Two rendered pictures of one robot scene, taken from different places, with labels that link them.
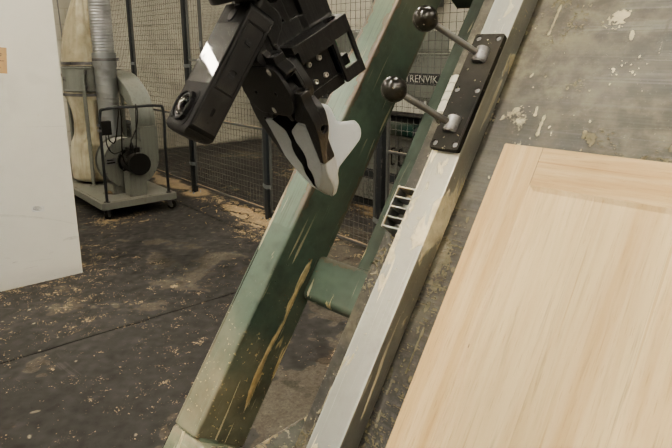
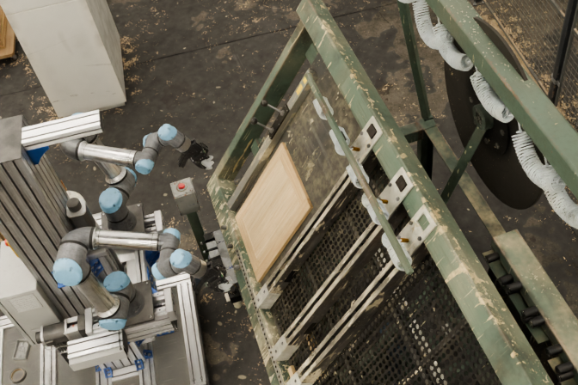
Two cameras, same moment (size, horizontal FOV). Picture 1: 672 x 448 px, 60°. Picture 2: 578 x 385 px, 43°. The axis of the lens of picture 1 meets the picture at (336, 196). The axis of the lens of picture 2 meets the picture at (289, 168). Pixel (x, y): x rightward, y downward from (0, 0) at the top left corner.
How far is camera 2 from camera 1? 325 cm
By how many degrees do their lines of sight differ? 46
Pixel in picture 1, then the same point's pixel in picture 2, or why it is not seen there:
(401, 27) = (284, 73)
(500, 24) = (291, 104)
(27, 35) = not seen: outside the picture
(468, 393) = (257, 198)
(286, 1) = (193, 149)
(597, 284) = (278, 190)
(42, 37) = not seen: outside the picture
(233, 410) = (228, 173)
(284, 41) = (193, 154)
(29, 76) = not seen: outside the picture
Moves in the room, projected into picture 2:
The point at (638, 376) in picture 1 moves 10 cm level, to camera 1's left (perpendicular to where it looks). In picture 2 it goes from (274, 211) to (257, 205)
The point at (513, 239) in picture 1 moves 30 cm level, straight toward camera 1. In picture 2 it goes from (273, 169) to (229, 205)
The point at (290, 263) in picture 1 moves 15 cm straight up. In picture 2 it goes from (243, 140) to (239, 121)
